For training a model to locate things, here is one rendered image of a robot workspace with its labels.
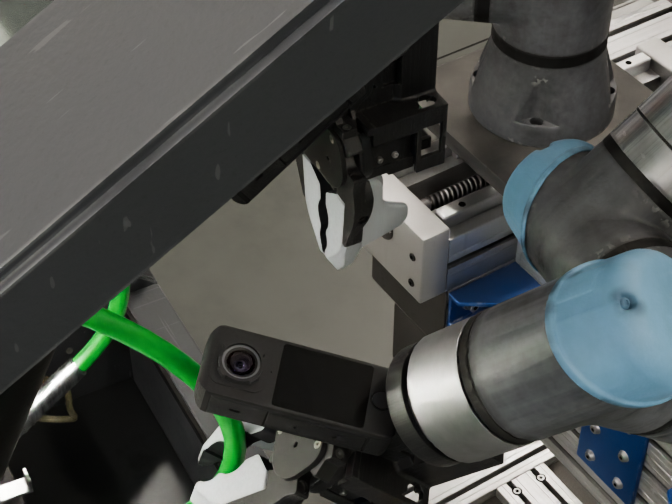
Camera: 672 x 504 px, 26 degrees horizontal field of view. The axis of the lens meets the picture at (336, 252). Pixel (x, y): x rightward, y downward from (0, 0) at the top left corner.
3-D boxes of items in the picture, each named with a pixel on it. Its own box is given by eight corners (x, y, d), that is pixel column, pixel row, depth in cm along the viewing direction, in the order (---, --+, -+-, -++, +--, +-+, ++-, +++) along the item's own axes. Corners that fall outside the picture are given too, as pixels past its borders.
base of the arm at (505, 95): (551, 42, 159) (561, -36, 152) (645, 114, 150) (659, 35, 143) (439, 88, 153) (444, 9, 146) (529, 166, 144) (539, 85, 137)
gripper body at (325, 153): (446, 173, 101) (456, 28, 93) (336, 212, 98) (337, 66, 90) (391, 113, 106) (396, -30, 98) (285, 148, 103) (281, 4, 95)
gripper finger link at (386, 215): (414, 270, 107) (419, 174, 101) (343, 297, 105) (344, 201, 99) (393, 244, 109) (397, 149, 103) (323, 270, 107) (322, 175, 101)
